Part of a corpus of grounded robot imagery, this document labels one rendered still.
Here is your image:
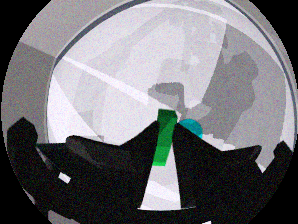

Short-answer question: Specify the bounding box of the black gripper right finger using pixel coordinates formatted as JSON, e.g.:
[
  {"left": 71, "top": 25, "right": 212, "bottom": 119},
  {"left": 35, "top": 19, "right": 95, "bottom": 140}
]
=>
[{"left": 172, "top": 123, "right": 262, "bottom": 209}]

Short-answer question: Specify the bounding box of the cyan circle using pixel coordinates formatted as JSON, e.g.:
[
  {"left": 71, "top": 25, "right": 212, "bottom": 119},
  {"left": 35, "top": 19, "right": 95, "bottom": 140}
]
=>
[{"left": 180, "top": 119, "right": 204, "bottom": 139}]

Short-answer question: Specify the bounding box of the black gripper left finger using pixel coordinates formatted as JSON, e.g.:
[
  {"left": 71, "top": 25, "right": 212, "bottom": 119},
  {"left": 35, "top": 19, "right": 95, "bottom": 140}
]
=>
[{"left": 65, "top": 120, "right": 160, "bottom": 209}]

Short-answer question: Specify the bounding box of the green rectangular post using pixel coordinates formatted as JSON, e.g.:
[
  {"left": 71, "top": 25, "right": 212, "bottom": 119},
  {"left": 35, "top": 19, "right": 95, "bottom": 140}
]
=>
[{"left": 153, "top": 109, "right": 178, "bottom": 167}]

